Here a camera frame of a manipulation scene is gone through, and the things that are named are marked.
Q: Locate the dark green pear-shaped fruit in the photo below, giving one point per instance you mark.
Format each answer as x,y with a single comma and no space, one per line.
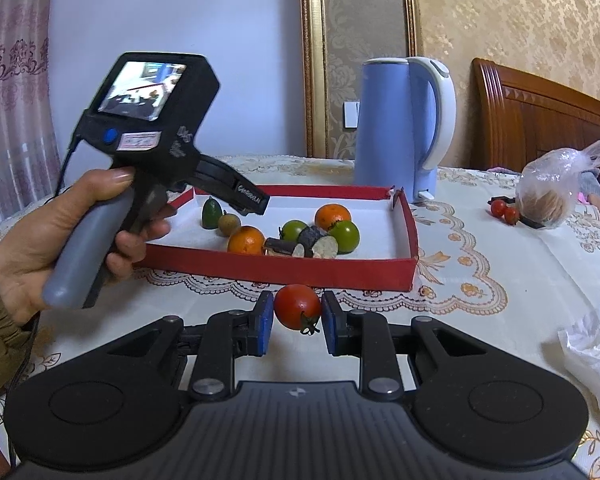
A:
211,215

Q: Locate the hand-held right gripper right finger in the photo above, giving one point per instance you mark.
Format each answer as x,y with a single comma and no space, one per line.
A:
329,327

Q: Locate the grey cloth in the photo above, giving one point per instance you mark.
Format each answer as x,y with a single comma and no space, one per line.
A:
591,185

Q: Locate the red shallow cardboard box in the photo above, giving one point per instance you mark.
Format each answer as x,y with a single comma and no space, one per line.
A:
280,272

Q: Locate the crumpled white tissue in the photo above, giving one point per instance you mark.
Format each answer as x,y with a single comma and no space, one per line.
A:
595,360

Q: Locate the large red tomato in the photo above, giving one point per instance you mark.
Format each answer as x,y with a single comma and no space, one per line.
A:
295,305

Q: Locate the wooden bed headboard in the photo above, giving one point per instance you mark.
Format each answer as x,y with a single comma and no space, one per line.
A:
530,115

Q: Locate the brown longan fruit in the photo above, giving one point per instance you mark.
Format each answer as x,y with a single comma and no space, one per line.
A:
229,224

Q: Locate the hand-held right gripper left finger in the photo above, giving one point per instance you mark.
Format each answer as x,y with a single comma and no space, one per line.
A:
265,325

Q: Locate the tan round bundle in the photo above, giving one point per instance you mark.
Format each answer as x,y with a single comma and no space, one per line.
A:
547,205

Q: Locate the pink patterned curtain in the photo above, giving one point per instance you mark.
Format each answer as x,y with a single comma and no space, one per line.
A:
10,100

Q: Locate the two red cherry tomatoes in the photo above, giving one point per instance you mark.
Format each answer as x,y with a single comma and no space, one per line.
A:
532,222

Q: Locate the white wall switch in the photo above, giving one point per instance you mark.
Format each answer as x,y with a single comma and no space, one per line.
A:
350,115

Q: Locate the small red cherry tomato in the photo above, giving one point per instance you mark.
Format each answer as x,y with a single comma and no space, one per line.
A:
498,208
511,216

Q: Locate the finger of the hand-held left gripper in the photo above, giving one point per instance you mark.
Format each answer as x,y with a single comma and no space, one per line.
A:
245,195

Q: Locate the blue electric kettle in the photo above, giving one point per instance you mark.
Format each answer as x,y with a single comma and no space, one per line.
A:
385,125

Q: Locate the person's left hand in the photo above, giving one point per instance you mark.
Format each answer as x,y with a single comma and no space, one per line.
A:
35,260

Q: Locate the dark eggplant piece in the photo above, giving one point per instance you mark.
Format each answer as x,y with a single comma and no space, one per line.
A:
325,249
280,246

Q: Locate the gold wall frame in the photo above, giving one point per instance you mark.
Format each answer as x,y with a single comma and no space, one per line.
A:
312,85

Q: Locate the cream lace tablecloth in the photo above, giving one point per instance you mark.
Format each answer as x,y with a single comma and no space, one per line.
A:
480,270

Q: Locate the green citrus fruit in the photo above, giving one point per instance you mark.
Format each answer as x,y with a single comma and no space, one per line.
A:
346,235
295,230

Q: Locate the orange tangerine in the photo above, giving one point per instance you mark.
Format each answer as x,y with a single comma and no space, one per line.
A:
245,241
332,216

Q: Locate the clear plastic bag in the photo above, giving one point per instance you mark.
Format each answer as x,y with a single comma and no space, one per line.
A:
550,170

